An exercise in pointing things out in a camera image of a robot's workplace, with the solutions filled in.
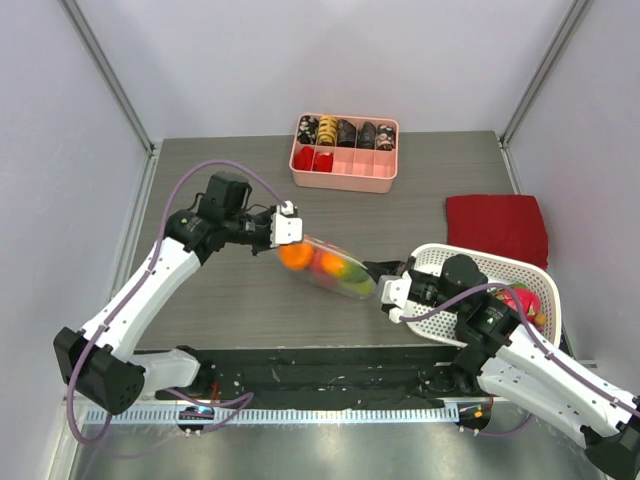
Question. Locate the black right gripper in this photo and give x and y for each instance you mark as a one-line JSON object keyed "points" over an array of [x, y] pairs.
{"points": [[396, 270]]}

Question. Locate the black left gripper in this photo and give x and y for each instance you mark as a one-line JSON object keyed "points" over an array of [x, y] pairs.
{"points": [[267, 214]]}

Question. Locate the green pear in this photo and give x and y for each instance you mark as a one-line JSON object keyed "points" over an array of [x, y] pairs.
{"points": [[361, 289]]}

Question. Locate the orange tangerine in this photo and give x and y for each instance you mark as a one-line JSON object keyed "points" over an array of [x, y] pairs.
{"points": [[296, 257]]}

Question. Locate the orange green mango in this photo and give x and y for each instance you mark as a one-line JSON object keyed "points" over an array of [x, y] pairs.
{"points": [[344, 269]]}

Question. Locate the clear polka dot zip bag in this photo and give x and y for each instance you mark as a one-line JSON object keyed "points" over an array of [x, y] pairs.
{"points": [[326, 281]]}

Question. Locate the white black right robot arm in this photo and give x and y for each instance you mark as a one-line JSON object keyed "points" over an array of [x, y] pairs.
{"points": [[504, 318]]}

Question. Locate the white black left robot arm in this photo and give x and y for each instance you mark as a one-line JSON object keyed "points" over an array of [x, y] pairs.
{"points": [[99, 360]]}

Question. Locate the red item left compartment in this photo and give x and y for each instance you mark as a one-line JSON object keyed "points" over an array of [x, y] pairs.
{"points": [[303, 159]]}

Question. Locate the red item compartment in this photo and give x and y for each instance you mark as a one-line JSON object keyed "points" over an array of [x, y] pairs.
{"points": [[303, 159], [323, 162]]}

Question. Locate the pink divided organizer box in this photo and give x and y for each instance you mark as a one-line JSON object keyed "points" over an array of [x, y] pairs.
{"points": [[358, 170]]}

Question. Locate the black floral sock roll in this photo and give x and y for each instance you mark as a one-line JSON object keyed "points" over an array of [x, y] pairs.
{"points": [[307, 130]]}

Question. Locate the yellow black patterned roll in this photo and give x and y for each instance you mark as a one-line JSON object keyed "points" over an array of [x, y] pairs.
{"points": [[327, 131]]}

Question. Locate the dark brown sock roll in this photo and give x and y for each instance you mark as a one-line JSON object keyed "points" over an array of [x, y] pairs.
{"points": [[346, 134]]}

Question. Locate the black pink floral roll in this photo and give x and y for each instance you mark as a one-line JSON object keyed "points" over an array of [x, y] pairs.
{"points": [[385, 137]]}

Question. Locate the folded red cloth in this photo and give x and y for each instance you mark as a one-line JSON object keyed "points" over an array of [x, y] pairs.
{"points": [[510, 226]]}

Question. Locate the black dotted sock roll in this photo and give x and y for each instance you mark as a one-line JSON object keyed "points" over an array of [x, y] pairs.
{"points": [[366, 136]]}

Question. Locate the pink dragon fruit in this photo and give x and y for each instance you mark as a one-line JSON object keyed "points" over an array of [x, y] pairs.
{"points": [[530, 302]]}

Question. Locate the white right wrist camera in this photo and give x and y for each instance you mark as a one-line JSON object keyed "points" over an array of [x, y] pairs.
{"points": [[393, 292]]}

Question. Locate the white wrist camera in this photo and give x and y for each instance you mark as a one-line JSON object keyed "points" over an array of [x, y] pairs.
{"points": [[393, 292], [286, 227]]}

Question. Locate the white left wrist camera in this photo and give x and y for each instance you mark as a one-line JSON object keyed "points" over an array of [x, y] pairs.
{"points": [[286, 227]]}

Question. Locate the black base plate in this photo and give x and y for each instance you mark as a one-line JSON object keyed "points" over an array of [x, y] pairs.
{"points": [[333, 378]]}

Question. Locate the white slotted cable duct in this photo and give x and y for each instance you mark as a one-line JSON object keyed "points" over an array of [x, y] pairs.
{"points": [[181, 414]]}

